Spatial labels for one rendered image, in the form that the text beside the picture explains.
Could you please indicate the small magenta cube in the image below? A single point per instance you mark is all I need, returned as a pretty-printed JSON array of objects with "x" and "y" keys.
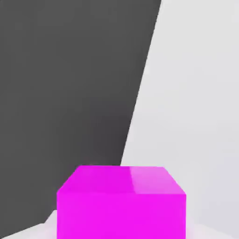
[{"x": 121, "y": 211}]

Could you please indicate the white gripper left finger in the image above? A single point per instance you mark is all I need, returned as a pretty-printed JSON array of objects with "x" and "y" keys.
[{"x": 44, "y": 231}]

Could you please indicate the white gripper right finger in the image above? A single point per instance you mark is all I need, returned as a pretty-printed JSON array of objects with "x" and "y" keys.
[{"x": 201, "y": 233}]

